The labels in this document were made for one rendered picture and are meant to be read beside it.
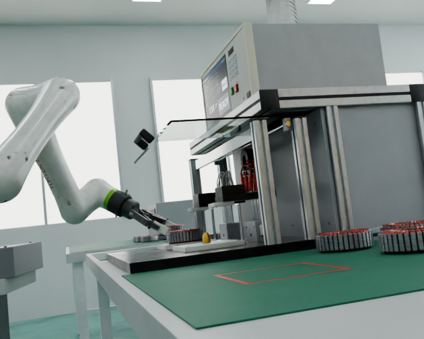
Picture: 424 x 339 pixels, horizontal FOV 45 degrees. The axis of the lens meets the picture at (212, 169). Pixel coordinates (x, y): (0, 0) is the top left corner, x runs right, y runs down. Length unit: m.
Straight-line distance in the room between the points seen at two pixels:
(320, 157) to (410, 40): 6.89
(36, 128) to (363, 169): 0.93
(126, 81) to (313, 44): 5.01
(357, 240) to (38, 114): 1.03
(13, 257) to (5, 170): 0.23
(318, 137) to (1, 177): 0.82
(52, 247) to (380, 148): 5.01
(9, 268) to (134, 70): 5.05
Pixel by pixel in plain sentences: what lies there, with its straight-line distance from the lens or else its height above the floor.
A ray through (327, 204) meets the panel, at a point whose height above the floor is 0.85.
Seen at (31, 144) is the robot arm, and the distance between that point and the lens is 1.56.
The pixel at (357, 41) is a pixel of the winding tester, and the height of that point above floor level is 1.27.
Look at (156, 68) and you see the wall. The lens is 6.39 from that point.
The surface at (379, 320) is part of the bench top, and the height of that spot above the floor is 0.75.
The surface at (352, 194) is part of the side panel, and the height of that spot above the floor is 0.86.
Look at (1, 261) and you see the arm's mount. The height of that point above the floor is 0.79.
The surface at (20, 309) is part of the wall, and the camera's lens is 6.04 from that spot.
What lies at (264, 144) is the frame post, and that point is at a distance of 1.16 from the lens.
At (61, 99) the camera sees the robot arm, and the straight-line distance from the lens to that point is 1.70.
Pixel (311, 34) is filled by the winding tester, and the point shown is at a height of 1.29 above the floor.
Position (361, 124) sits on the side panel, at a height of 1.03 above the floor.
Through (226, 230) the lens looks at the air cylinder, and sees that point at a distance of 1.53.
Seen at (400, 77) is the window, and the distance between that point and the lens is 7.77.
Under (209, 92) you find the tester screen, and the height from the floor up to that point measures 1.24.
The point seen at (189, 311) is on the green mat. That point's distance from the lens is 0.53.
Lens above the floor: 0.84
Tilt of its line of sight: 6 degrees up
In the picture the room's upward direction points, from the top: 6 degrees counter-clockwise
